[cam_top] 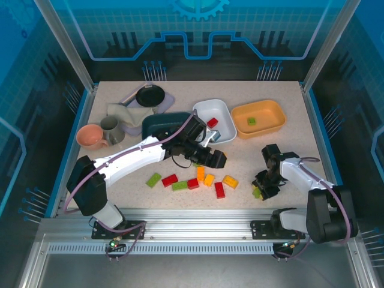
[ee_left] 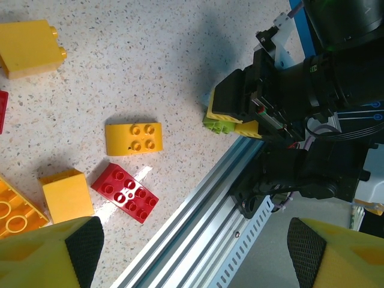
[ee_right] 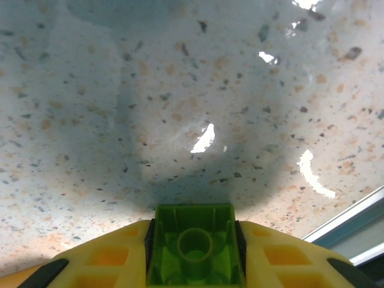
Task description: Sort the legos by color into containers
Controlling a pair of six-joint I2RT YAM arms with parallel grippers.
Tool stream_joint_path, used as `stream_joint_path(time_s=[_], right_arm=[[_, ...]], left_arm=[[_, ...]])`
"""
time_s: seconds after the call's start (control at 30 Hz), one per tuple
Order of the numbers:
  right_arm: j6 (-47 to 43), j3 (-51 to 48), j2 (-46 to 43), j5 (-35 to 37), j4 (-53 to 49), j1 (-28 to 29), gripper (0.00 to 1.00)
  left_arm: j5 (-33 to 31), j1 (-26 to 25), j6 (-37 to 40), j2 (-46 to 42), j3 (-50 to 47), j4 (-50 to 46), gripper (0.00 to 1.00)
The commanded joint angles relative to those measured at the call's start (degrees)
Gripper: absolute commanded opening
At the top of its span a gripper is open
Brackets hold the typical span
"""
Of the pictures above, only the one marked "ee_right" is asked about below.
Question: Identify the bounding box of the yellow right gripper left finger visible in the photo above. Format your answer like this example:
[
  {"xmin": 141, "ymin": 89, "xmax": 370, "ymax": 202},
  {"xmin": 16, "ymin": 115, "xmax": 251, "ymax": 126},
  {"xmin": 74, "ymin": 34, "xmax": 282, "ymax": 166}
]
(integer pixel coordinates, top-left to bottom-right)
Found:
[{"xmin": 0, "ymin": 218, "xmax": 156, "ymax": 288}]

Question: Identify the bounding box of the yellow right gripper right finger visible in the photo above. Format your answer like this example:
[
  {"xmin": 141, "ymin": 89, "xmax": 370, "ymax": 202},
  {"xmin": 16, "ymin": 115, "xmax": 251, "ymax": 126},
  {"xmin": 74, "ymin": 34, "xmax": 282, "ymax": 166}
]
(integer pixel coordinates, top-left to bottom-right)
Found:
[{"xmin": 235, "ymin": 220, "xmax": 379, "ymax": 288}]

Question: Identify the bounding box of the lime green lego brick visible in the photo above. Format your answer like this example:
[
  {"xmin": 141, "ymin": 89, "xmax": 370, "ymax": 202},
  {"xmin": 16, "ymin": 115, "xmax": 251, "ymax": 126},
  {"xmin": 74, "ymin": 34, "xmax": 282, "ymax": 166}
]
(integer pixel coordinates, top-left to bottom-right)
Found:
[{"xmin": 145, "ymin": 203, "xmax": 247, "ymax": 288}]

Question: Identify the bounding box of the clear plastic container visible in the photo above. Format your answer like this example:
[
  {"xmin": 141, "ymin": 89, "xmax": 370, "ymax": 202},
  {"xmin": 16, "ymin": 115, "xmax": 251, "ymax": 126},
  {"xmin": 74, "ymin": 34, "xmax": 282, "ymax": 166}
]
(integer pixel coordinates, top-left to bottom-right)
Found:
[{"xmin": 0, "ymin": 0, "xmax": 384, "ymax": 241}]

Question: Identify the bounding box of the aluminium table edge rail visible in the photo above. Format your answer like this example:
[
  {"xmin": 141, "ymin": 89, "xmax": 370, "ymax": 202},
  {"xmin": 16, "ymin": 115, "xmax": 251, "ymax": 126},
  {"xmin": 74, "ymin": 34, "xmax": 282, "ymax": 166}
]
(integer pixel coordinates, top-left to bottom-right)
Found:
[{"xmin": 301, "ymin": 185, "xmax": 384, "ymax": 268}]

